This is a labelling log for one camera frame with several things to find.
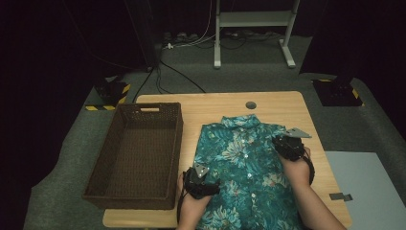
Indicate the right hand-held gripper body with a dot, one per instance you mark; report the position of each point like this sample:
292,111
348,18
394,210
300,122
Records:
293,147

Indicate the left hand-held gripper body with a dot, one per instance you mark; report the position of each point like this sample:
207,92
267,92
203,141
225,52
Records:
196,185

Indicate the teal floral shirt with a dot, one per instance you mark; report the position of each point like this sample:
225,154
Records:
249,179

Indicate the brown wicker basket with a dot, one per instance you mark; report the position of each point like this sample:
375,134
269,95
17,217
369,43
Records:
137,159

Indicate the person's right hand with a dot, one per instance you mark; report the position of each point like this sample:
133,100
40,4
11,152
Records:
297,172

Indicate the person's left hand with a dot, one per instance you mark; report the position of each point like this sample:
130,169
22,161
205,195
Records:
191,214

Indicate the grey round table grommet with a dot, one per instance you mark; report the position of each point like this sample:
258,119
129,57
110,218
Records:
251,105

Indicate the grey floor carpet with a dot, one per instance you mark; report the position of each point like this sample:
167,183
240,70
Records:
255,80

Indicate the grey tape piece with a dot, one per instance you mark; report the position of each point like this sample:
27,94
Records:
341,196

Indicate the light grey board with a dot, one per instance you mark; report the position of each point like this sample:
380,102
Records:
376,191

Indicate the black base with yellow stripes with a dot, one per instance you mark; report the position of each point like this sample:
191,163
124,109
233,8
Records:
110,91

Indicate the dark power strip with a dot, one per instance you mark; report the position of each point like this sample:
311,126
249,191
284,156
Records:
180,36

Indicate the black stand base plate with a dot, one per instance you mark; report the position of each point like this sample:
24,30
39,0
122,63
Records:
338,94

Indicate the white metal stand frame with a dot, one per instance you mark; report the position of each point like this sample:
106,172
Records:
255,19

